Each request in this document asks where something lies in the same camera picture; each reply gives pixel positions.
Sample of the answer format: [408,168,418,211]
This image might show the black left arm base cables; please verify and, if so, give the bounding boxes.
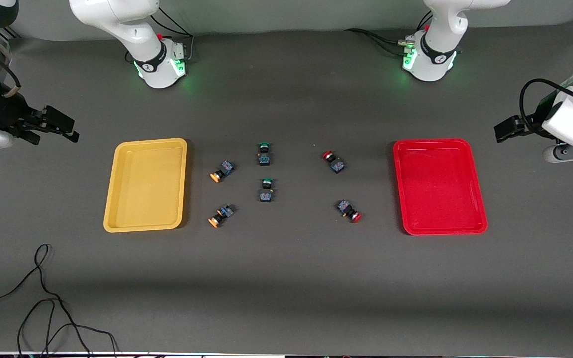
[344,11,434,56]

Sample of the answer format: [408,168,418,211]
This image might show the thin black loose cable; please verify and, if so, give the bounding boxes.
[0,243,119,358]

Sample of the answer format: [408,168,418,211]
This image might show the yellow push button switch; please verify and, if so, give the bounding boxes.
[209,160,236,183]
[208,203,236,229]

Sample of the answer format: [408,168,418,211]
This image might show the yellow plastic tray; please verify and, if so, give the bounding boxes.
[103,138,188,233]

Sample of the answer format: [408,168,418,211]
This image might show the black arm base cables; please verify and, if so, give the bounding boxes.
[126,6,195,63]
[344,11,434,56]

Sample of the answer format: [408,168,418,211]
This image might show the black right arm base cables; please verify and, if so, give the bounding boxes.
[126,6,195,63]

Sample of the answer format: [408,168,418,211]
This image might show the red push button switch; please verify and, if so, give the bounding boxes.
[336,199,363,223]
[322,150,346,174]

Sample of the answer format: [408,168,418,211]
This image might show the red plastic tray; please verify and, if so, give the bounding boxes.
[393,138,488,236]

